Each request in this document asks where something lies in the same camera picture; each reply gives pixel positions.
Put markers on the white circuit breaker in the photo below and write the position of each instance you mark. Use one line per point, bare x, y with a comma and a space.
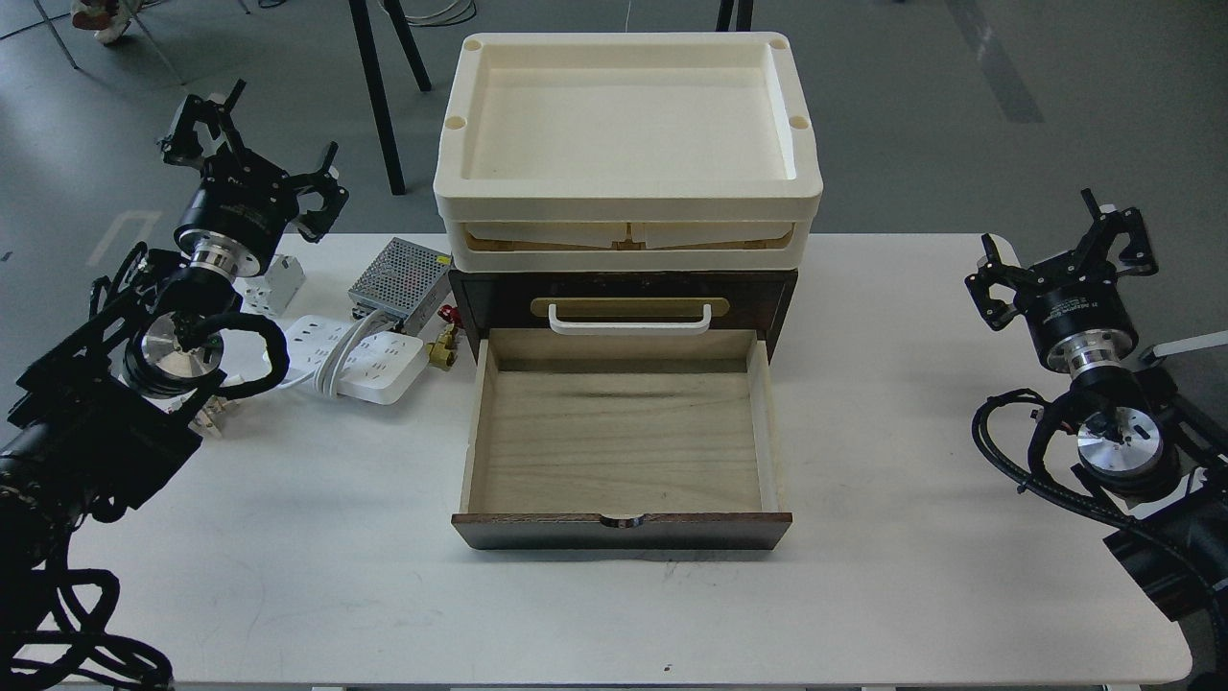
270, 293

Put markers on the cream plastic tray organizer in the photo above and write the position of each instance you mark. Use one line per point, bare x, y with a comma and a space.
627, 153

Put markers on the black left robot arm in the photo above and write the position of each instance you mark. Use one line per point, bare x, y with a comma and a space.
106, 420

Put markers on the brass and red connectors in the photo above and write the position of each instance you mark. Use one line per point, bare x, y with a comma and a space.
443, 350

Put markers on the dark wooden cabinet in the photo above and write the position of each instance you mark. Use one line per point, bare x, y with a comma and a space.
744, 300

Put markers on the white plug adapter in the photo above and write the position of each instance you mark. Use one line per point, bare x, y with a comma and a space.
211, 419

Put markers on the white power strip with cable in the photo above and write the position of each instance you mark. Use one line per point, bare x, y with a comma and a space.
377, 369

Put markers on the black stand leg right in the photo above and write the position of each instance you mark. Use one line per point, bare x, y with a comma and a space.
735, 16

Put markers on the metal mesh power supply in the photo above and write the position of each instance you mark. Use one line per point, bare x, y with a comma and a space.
405, 280

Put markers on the white drawer handle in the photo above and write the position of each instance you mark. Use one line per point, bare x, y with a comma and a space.
629, 327

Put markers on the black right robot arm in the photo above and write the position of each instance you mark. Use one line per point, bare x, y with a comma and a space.
1122, 446

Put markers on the black stand leg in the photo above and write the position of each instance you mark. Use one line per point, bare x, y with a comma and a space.
735, 16
377, 94

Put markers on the open wooden drawer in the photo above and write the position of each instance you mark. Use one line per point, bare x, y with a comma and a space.
622, 442

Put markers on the black stand leg left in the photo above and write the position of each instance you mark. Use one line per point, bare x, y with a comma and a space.
377, 94

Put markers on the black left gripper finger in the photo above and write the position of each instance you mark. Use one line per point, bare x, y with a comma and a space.
182, 147
314, 224

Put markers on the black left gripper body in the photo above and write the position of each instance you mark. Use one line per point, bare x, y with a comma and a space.
242, 198

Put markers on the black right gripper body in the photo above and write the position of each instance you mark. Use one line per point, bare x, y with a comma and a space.
1075, 302

